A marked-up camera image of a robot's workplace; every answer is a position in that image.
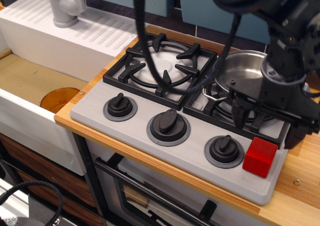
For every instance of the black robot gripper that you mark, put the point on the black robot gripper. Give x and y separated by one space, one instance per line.
283 99

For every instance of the red wooden cube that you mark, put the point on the red wooden cube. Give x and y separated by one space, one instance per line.
259 157

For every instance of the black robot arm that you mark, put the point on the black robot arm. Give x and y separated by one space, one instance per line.
293 54

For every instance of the black right stove knob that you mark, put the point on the black right stove knob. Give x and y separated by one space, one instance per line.
224 152

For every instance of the black stove knob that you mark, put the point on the black stove knob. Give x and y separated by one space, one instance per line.
168 128
224 152
120 108

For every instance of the stainless steel pan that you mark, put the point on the stainless steel pan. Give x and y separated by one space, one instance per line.
241 73

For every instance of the grey toy stove top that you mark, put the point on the grey toy stove top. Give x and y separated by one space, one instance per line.
189 155

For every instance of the black middle stove knob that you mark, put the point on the black middle stove knob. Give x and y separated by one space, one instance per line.
168 128

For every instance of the black left stove knob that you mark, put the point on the black left stove knob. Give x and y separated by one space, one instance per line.
120 108

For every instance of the black right burner grate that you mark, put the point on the black right burner grate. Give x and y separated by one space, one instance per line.
219 113

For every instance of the black burner grate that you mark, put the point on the black burner grate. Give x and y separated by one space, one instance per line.
181 65
219 113

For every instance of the black left burner grate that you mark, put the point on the black left burner grate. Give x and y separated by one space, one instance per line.
181 65

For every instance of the toy oven door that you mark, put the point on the toy oven door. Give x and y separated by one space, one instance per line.
140 210

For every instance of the orange plastic plate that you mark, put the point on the orange plastic plate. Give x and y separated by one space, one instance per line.
57 99

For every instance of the grey toy faucet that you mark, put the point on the grey toy faucet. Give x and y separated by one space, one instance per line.
66 12

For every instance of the wooden drawer front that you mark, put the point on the wooden drawer front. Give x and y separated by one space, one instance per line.
19 164

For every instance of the white toy sink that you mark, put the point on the white toy sink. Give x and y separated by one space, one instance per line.
37 57

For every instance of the black oven door handle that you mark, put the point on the black oven door handle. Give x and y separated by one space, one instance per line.
110 167

